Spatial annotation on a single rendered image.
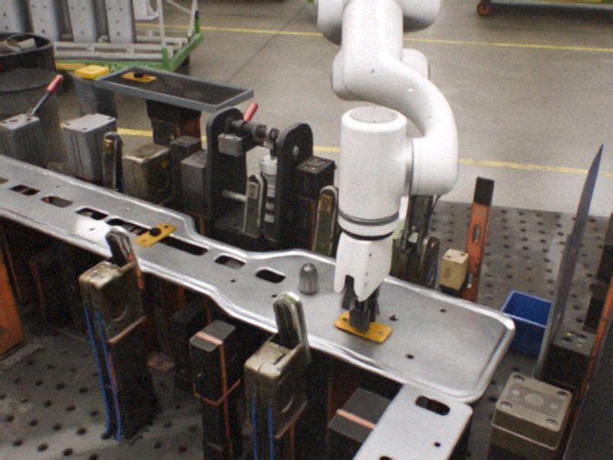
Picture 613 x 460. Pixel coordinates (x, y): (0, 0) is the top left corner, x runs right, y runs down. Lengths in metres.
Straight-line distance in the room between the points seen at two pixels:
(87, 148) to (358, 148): 0.83
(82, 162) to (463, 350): 0.94
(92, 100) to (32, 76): 2.12
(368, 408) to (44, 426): 0.68
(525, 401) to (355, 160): 0.36
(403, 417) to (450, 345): 0.17
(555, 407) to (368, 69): 0.50
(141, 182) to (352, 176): 0.68
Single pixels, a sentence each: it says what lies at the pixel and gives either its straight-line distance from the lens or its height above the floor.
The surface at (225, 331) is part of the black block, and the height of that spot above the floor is 0.99.
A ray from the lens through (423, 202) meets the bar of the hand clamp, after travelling 1.12.
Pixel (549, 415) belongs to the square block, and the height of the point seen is 1.06.
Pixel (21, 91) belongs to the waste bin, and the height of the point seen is 0.51.
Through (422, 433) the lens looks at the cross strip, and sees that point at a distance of 0.90.
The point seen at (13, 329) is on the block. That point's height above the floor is 0.76.
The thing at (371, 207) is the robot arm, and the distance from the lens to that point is 0.88.
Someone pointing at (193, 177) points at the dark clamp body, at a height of 1.05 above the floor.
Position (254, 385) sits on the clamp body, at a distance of 0.93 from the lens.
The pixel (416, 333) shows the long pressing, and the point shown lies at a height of 1.00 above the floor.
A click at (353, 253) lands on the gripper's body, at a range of 0.91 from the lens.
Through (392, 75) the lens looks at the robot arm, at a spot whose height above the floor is 1.37.
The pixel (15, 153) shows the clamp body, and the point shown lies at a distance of 1.77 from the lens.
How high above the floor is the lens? 1.65
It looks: 30 degrees down
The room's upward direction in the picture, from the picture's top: straight up
